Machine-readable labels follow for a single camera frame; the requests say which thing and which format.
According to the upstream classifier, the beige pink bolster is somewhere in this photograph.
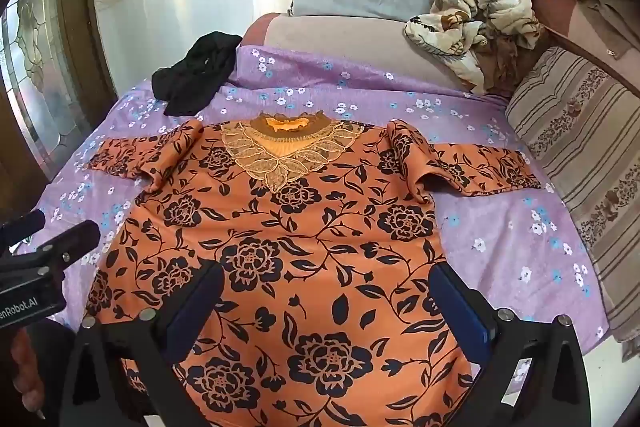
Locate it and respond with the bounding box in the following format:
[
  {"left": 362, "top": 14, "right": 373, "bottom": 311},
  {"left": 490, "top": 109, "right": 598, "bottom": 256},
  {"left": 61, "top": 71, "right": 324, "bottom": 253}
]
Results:
[{"left": 240, "top": 12, "right": 507, "bottom": 98}]

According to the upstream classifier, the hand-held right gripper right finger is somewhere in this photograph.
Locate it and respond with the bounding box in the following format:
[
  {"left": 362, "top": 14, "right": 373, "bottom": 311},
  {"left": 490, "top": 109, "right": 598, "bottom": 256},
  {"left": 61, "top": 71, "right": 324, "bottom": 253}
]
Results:
[{"left": 427, "top": 261, "right": 593, "bottom": 427}]

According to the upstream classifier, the purple floral bedsheet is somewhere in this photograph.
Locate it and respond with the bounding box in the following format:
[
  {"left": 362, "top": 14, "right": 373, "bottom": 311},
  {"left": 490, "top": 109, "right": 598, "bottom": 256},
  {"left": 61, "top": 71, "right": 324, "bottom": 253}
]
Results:
[{"left": 10, "top": 44, "right": 612, "bottom": 408}]

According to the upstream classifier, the beige striped pillow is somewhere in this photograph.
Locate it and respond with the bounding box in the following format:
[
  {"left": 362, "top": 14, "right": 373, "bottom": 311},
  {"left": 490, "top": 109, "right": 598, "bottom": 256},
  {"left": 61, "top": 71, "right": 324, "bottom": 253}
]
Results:
[{"left": 505, "top": 47, "right": 640, "bottom": 350}]

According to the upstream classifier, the black cloth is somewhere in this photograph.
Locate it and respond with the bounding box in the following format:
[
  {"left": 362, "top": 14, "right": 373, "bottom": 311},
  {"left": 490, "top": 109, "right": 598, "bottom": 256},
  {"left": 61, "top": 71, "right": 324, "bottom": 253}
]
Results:
[{"left": 151, "top": 33, "right": 244, "bottom": 118}]

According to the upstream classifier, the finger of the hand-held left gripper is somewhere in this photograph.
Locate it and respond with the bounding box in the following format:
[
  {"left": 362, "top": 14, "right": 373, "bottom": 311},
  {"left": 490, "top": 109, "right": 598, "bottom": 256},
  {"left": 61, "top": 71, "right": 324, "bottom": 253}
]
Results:
[
  {"left": 27, "top": 220, "right": 102, "bottom": 269},
  {"left": 0, "top": 209, "right": 47, "bottom": 249}
]

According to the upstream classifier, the cream floral crumpled cloth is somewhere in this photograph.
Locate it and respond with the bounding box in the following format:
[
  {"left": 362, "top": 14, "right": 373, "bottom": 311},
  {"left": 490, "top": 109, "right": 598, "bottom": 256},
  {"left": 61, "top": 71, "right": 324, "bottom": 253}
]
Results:
[{"left": 404, "top": 0, "right": 544, "bottom": 96}]

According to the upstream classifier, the wooden door frame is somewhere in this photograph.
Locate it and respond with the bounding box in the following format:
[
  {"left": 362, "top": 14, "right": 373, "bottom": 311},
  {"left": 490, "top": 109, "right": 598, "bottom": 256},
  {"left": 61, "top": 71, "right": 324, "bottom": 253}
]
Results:
[{"left": 54, "top": 0, "right": 122, "bottom": 110}]

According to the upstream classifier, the person's left hand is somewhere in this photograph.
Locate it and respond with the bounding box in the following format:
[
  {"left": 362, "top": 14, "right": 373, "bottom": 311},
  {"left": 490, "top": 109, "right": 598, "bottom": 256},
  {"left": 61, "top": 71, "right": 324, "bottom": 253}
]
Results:
[{"left": 11, "top": 332, "right": 47, "bottom": 421}]

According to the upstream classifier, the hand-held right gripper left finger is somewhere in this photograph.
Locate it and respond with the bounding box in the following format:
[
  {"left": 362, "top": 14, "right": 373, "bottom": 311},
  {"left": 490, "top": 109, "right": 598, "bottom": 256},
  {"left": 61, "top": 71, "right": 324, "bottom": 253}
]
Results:
[{"left": 59, "top": 261, "right": 226, "bottom": 427}]

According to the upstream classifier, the stained glass door panel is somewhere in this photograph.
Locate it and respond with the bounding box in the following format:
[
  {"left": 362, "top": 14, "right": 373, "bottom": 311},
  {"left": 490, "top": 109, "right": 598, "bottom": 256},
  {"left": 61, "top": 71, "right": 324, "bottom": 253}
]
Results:
[{"left": 0, "top": 0, "right": 101, "bottom": 170}]

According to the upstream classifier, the orange black floral blouse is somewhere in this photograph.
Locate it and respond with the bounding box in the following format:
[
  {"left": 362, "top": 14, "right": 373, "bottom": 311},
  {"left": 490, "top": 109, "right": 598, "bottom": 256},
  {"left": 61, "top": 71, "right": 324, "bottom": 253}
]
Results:
[{"left": 85, "top": 111, "right": 544, "bottom": 427}]

